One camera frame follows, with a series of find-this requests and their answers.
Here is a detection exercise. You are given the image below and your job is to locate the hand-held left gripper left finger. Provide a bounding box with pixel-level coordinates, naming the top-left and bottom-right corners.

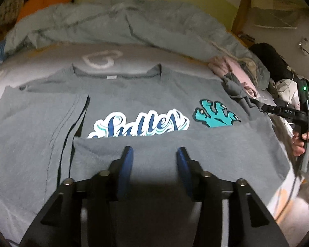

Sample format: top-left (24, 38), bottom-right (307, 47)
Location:
top-left (19, 146), bottom-right (133, 247)

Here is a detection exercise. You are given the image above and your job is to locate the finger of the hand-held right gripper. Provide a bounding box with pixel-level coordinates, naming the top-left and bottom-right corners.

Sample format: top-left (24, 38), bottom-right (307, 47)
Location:
top-left (248, 98), bottom-right (302, 120)

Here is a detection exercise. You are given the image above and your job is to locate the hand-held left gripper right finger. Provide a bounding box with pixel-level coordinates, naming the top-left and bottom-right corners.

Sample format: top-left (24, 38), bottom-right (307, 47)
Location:
top-left (177, 147), bottom-right (289, 247)

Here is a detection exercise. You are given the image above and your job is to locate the grey monster print t-shirt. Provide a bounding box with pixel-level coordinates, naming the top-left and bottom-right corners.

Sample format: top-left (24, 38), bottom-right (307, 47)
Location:
top-left (0, 64), bottom-right (291, 240)

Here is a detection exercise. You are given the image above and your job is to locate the person's right hand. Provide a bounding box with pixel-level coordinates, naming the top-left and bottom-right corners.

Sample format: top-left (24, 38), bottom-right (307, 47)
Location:
top-left (291, 130), bottom-right (309, 157)

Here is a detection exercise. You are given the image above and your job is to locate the folded pink cloth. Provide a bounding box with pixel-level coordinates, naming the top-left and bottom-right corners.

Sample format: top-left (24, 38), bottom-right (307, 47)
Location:
top-left (208, 57), bottom-right (260, 98)

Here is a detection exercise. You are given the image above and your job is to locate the black cloth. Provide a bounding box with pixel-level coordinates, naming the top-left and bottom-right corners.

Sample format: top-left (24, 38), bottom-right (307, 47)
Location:
top-left (248, 42), bottom-right (302, 83)

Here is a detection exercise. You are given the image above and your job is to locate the white mesh cloth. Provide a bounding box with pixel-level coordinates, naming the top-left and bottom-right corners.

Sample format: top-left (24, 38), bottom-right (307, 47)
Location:
top-left (252, 5), bottom-right (299, 30)

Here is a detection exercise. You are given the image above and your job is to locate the grey printed bed sheet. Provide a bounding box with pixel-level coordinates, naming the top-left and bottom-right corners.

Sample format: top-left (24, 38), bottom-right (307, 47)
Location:
top-left (0, 42), bottom-right (309, 237)

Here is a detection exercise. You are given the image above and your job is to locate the grey-green crumpled blanket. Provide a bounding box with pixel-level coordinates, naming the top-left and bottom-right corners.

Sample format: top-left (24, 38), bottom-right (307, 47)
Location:
top-left (5, 0), bottom-right (271, 83)

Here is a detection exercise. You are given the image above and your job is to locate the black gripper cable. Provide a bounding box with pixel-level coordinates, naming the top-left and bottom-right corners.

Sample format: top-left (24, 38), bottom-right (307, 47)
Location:
top-left (273, 170), bottom-right (303, 219)

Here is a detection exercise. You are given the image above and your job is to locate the wooden bed frame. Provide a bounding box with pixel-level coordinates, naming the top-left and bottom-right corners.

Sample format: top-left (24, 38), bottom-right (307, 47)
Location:
top-left (230, 0), bottom-right (253, 35)

